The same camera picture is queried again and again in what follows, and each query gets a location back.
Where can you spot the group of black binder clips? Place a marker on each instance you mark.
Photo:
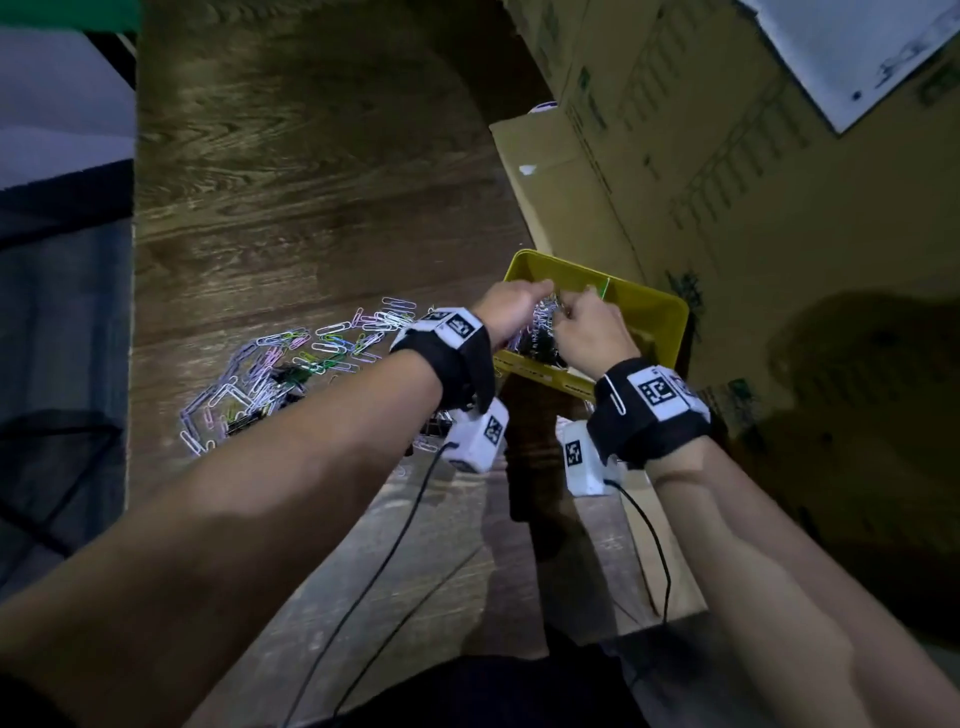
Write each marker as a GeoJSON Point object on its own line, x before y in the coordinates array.
{"type": "Point", "coordinates": [244, 421]}

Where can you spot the small white round object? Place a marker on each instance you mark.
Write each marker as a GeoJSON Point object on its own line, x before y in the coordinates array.
{"type": "Point", "coordinates": [541, 106]}

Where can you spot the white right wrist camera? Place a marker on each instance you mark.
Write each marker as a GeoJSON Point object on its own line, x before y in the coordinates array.
{"type": "Point", "coordinates": [585, 465]}

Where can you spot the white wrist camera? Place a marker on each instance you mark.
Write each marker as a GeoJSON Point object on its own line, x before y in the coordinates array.
{"type": "Point", "coordinates": [476, 439]}
{"type": "Point", "coordinates": [585, 465]}

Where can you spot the green divider card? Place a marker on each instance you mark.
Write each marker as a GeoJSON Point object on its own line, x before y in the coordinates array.
{"type": "Point", "coordinates": [604, 289]}

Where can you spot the person's black clothing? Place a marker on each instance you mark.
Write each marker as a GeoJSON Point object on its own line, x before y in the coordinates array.
{"type": "Point", "coordinates": [487, 697]}

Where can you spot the white furniture with black base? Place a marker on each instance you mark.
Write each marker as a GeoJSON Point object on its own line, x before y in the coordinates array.
{"type": "Point", "coordinates": [60, 97]}

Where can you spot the person's right hand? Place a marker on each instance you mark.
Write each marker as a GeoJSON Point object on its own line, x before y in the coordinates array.
{"type": "Point", "coordinates": [596, 337]}

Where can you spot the yellow divided bin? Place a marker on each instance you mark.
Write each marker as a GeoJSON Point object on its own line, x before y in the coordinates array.
{"type": "Point", "coordinates": [652, 315]}

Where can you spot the black metal stool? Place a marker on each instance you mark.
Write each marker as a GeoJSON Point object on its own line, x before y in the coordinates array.
{"type": "Point", "coordinates": [45, 442]}

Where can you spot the person's left hand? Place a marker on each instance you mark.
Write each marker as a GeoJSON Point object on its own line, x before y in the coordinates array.
{"type": "Point", "coordinates": [510, 311]}

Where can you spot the black left wristband with markers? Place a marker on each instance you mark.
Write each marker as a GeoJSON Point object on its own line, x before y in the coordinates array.
{"type": "Point", "coordinates": [450, 360]}

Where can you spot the black right wristband with markers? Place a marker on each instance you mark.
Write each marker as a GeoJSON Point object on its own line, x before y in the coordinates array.
{"type": "Point", "coordinates": [645, 427]}

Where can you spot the green cloth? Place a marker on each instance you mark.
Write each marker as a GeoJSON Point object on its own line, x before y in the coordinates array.
{"type": "Point", "coordinates": [67, 13]}

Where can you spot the black wristband with markers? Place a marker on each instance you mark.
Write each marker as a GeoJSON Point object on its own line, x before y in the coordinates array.
{"type": "Point", "coordinates": [450, 360]}
{"type": "Point", "coordinates": [645, 427]}

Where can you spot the person's left forearm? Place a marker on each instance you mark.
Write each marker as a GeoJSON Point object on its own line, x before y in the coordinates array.
{"type": "Point", "coordinates": [225, 540]}

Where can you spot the large printed cardboard box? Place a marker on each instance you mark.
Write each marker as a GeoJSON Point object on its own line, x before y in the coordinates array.
{"type": "Point", "coordinates": [750, 225]}

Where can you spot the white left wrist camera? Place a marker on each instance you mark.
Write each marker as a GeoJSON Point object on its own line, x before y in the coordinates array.
{"type": "Point", "coordinates": [476, 439]}

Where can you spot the white paper sheet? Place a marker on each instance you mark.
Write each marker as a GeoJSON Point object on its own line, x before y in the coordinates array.
{"type": "Point", "coordinates": [840, 52]}

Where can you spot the person's right forearm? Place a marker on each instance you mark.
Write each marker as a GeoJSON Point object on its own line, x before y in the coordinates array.
{"type": "Point", "coordinates": [772, 600]}

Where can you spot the white paper clip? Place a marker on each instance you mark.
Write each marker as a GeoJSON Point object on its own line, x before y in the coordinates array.
{"type": "Point", "coordinates": [615, 394]}

